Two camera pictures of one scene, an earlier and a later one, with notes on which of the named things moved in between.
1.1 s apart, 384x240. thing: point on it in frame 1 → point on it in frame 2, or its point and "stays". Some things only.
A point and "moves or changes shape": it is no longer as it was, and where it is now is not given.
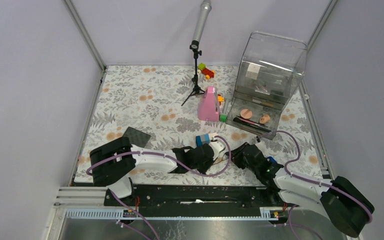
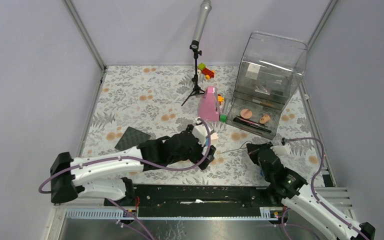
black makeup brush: (253, 124) stays
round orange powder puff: (246, 114) stays
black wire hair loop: (222, 159) moves or changes shape
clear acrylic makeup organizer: (270, 69) stays
